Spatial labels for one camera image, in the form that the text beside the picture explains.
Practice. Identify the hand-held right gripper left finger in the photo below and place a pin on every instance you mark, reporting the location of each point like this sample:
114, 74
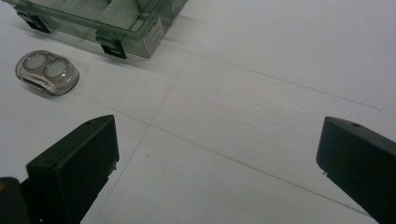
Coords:
74, 161

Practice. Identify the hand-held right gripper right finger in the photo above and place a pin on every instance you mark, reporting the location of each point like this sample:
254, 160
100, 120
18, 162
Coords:
361, 161

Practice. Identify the small clear oval plastic case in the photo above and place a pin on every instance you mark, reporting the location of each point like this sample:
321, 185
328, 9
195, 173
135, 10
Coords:
46, 72

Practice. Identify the clear plastic compartment storage box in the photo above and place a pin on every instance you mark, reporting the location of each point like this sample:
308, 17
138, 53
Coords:
102, 18

